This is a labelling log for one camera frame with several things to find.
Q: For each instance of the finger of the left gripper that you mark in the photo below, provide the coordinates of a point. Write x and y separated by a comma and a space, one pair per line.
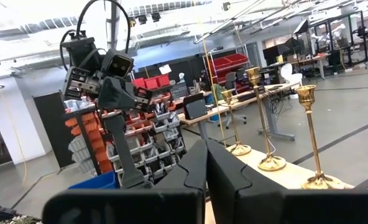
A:
128, 149
118, 149

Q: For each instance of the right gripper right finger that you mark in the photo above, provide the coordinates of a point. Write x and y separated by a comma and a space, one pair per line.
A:
227, 180

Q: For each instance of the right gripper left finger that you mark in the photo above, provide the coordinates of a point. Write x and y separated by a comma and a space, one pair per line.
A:
193, 171

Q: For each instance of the gold candlestick holder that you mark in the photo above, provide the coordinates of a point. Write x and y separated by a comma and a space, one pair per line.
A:
238, 149
319, 180
269, 161

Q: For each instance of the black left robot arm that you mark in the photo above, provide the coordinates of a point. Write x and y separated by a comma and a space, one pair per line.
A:
81, 53

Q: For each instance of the parts bin storage rack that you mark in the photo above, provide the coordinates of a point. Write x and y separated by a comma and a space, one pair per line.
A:
153, 137

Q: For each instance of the blue plastic bin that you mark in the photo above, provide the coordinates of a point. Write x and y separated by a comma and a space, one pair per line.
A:
94, 183

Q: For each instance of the wooden shelf with black legs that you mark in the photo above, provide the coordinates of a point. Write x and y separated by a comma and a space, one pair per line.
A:
280, 174

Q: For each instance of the black tablet monitor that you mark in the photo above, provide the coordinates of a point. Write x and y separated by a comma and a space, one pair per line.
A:
195, 107

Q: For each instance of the black panel board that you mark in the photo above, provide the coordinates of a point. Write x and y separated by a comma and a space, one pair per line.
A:
52, 130

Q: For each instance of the long wooden desk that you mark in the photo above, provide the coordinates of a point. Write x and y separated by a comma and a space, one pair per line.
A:
233, 104

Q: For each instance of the grey office chair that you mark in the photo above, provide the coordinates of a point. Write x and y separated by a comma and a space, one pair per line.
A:
232, 84

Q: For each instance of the red bin shelf rack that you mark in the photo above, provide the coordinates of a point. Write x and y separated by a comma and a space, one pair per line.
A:
226, 63

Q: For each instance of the white chair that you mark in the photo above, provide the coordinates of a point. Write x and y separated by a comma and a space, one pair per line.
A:
291, 77

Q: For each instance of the green artificial plant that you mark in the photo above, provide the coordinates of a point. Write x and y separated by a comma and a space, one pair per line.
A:
19, 220

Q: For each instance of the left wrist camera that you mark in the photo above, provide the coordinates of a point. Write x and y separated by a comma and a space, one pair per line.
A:
118, 63

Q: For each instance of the black frame robot station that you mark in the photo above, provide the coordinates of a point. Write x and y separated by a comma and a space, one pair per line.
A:
345, 37

